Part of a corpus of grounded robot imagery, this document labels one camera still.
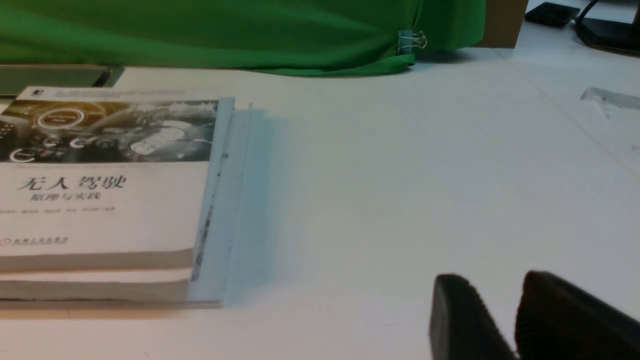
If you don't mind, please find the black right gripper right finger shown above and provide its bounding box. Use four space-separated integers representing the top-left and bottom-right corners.
515 270 640 360

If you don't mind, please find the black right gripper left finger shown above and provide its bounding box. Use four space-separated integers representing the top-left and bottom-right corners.
429 273 517 360

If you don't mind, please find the clear plastic piece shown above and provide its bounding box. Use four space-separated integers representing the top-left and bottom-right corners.
580 87 640 119

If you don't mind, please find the black monitor base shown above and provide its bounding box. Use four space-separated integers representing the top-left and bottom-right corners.
574 0 640 58

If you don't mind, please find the silver binder clip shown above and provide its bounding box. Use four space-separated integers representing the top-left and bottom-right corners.
397 30 428 55

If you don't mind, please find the brown cardboard box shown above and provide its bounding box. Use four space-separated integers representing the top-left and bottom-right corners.
474 0 529 49

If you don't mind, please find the black flat device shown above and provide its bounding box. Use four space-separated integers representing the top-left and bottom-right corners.
524 2 581 28

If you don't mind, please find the green backdrop cloth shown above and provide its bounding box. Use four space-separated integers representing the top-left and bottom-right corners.
0 0 487 77

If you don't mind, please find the top white paperback book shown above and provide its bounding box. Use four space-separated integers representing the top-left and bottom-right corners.
0 86 235 272

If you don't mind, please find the metal desk cable tray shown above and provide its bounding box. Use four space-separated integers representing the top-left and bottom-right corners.
0 64 125 100

